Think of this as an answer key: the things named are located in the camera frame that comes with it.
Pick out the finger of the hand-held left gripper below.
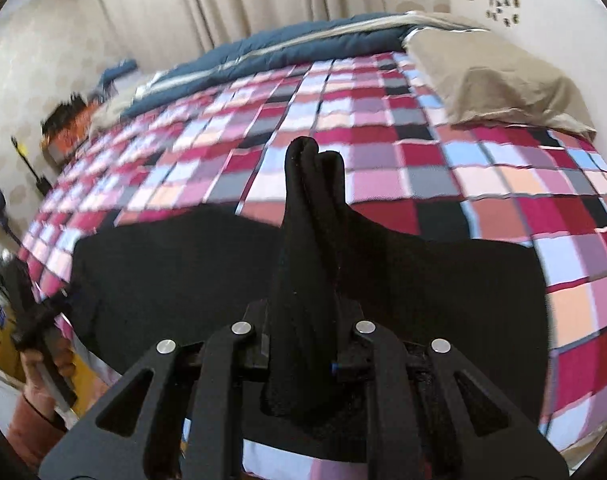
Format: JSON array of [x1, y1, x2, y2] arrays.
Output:
[[31, 287, 75, 331]]

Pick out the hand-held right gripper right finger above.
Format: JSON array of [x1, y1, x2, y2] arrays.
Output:
[[333, 300, 570, 480]]

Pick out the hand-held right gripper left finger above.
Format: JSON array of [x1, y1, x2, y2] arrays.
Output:
[[38, 300, 272, 480]]

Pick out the black pants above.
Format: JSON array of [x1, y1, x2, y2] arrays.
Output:
[[64, 136, 551, 463]]

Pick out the person's left forearm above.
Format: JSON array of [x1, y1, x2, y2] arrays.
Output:
[[6, 395, 67, 471]]

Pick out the person's left hand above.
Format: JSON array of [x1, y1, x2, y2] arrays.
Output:
[[22, 347, 77, 418]]

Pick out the black and yellow tool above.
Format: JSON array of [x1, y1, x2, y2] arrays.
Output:
[[11, 136, 54, 196]]

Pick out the orange box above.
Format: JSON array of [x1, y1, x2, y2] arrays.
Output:
[[41, 92, 102, 166]]

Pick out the red checkered blanket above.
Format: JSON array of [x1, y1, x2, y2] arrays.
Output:
[[18, 52, 607, 478]]

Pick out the navy blue duvet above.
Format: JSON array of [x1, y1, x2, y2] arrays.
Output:
[[101, 11, 484, 118]]

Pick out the beige pillow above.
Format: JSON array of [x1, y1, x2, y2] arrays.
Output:
[[403, 12, 598, 142]]

